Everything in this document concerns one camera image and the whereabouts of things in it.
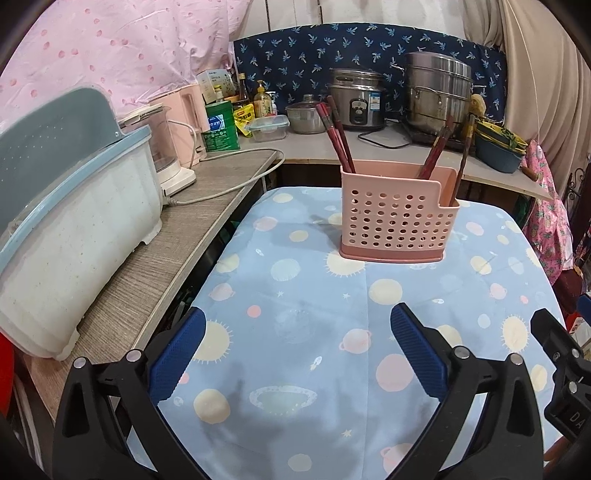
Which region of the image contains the pink dotted cloth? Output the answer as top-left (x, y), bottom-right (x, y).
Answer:
top-left (0, 0), bottom-right (254, 136)

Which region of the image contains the white power cable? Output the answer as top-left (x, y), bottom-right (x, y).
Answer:
top-left (164, 117), bottom-right (286, 208)

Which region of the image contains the white dish drainer tub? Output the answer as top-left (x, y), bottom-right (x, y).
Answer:
top-left (0, 87), bottom-right (165, 361)

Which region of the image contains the pink pineapple print cloth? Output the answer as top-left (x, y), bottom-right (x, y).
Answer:
top-left (523, 143), bottom-right (576, 288)

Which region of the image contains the navy leaf print cloth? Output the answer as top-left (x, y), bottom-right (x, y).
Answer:
top-left (233, 24), bottom-right (509, 124)

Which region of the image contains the yellow snack packet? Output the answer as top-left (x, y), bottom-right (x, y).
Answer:
top-left (232, 105), bottom-right (257, 138)

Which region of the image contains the pink electric kettle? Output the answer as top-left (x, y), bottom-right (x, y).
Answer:
top-left (151, 85), bottom-right (207, 168)

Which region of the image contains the green tin can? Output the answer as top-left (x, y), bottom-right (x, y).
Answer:
top-left (202, 102), bottom-right (242, 153)

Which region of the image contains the yellow dish soap bottle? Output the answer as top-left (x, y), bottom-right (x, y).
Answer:
top-left (252, 80), bottom-right (274, 119)

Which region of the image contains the large steel steamer pot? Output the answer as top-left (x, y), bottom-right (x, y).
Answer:
top-left (403, 52), bottom-right (475, 137)

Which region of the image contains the pink juicer with white base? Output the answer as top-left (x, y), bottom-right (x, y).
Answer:
top-left (119, 104), bottom-right (197, 200)

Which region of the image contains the steel rice cooker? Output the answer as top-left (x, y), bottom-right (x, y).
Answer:
top-left (329, 68), bottom-right (387, 131)

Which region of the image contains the clear lidded food container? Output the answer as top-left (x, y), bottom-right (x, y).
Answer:
top-left (245, 115), bottom-right (291, 143)

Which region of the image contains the stack of blue bowls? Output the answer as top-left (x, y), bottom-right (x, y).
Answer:
top-left (474, 119), bottom-right (528, 174)

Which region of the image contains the beige curtain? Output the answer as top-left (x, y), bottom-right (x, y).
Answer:
top-left (500, 0), bottom-right (591, 197)

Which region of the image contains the wood-grain side counter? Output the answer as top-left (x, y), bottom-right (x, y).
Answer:
top-left (28, 148), bottom-right (281, 418)

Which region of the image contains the small steel pot with lid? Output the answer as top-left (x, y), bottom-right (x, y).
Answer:
top-left (285, 94), bottom-right (329, 135)

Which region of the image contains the black power cable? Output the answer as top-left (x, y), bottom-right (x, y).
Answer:
top-left (357, 130), bottom-right (413, 150)

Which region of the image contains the pink perforated utensil holder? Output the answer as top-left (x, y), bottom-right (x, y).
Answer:
top-left (339, 161), bottom-right (461, 264)

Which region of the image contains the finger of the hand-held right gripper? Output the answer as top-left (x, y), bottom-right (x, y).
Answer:
top-left (576, 294), bottom-right (591, 334)
top-left (530, 310), bottom-right (591, 437)

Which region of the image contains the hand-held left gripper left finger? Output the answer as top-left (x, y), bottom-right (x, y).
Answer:
top-left (52, 307), bottom-right (207, 480)

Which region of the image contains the blue planet print tablecloth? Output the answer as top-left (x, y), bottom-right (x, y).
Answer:
top-left (124, 185), bottom-right (570, 480)

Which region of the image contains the white carton box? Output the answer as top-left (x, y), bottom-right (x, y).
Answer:
top-left (197, 69), bottom-right (236, 105)

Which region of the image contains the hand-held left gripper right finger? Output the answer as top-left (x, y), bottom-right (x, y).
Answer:
top-left (390, 303), bottom-right (555, 480)

